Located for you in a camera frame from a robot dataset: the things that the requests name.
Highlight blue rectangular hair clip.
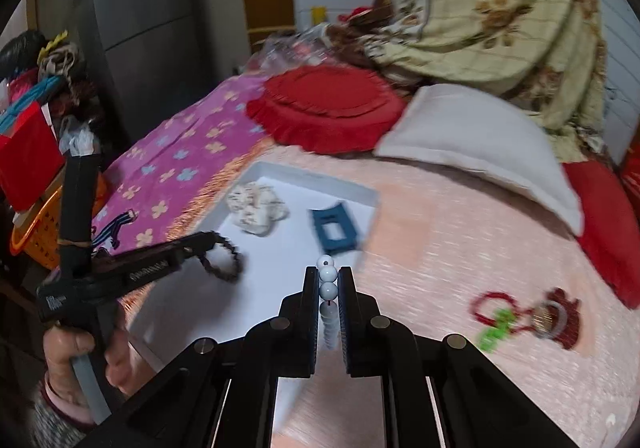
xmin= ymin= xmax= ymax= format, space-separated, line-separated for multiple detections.
xmin=307 ymin=201 xmax=364 ymax=257

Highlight red bag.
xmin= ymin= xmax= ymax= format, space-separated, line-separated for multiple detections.
xmin=0 ymin=100 xmax=67 ymax=212

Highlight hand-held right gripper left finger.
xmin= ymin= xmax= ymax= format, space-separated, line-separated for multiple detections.
xmin=75 ymin=266 xmax=321 ymax=448

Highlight red round cushion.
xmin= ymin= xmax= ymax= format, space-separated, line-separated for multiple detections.
xmin=245 ymin=65 xmax=407 ymax=154

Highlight purple floral sheet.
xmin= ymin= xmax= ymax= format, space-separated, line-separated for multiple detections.
xmin=89 ymin=74 xmax=275 ymax=260

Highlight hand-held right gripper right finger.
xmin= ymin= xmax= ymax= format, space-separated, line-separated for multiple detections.
xmin=337 ymin=266 xmax=581 ymax=448

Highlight red ruffled pillow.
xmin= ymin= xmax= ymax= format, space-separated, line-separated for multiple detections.
xmin=564 ymin=159 xmax=640 ymax=310

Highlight clear plastic bags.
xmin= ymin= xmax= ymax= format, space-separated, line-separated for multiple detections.
xmin=251 ymin=24 xmax=352 ymax=75

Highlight pink plush blanket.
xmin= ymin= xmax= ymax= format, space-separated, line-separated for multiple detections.
xmin=270 ymin=140 xmax=640 ymax=448

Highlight metallic bangle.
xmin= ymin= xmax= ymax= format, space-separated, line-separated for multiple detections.
xmin=530 ymin=300 xmax=569 ymax=340

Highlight white pillow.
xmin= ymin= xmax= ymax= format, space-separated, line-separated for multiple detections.
xmin=373 ymin=83 xmax=586 ymax=235

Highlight white bead bracelet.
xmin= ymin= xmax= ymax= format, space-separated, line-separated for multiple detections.
xmin=316 ymin=254 xmax=341 ymax=350

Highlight green plastic hair clip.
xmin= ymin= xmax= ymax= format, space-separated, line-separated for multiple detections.
xmin=476 ymin=308 xmax=517 ymax=352

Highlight orange plastic basket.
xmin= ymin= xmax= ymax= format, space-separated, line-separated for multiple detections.
xmin=9 ymin=172 xmax=109 ymax=272

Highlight grey refrigerator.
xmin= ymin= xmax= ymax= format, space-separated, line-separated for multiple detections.
xmin=74 ymin=0 xmax=197 ymax=165

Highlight cream floral quilt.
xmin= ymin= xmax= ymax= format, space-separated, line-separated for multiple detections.
xmin=350 ymin=0 xmax=610 ymax=165

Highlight pile of cloths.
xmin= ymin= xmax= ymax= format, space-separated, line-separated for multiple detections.
xmin=36 ymin=29 xmax=97 ymax=105

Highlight person's left forearm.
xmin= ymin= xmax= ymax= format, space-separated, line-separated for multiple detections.
xmin=31 ymin=373 xmax=98 ymax=448

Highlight white floral scrunchie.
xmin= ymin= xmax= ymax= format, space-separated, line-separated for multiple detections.
xmin=226 ymin=181 xmax=290 ymax=237

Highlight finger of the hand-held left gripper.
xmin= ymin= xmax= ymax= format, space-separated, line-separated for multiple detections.
xmin=169 ymin=230 xmax=222 ymax=260

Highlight person's left hand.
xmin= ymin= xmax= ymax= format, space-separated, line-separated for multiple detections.
xmin=42 ymin=327 xmax=162 ymax=410

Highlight white tray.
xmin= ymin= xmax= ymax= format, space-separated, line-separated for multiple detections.
xmin=122 ymin=160 xmax=382 ymax=448

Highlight dark red dotted scrunchie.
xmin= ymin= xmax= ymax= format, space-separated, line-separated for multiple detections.
xmin=536 ymin=287 xmax=584 ymax=355

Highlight dark bead bracelet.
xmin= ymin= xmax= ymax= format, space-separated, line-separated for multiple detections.
xmin=200 ymin=232 xmax=246 ymax=285

